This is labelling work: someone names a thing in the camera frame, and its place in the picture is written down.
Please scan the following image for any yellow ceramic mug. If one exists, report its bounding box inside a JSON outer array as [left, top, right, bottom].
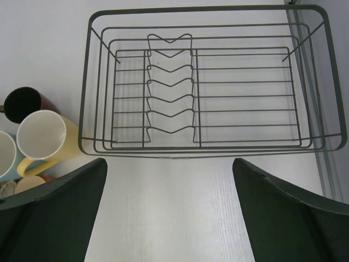
[[16, 110, 82, 177]]

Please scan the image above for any small orange cup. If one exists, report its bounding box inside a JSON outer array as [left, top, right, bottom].
[[14, 175, 52, 194]]

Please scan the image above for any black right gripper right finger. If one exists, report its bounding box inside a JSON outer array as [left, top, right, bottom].
[[232, 158, 348, 261]]

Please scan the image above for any dark brown mug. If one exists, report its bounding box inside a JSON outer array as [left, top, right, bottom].
[[1, 87, 59, 124]]

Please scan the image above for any grey wire dish rack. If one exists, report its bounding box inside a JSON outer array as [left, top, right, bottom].
[[78, 1, 348, 159]]

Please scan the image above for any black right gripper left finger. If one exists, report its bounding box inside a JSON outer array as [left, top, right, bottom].
[[1, 158, 107, 261]]

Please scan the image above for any light blue ceramic mug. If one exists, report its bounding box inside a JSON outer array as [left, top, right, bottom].
[[1, 131, 39, 182]]

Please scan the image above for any fluted beige small cup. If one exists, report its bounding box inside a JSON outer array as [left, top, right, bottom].
[[0, 180, 16, 199]]

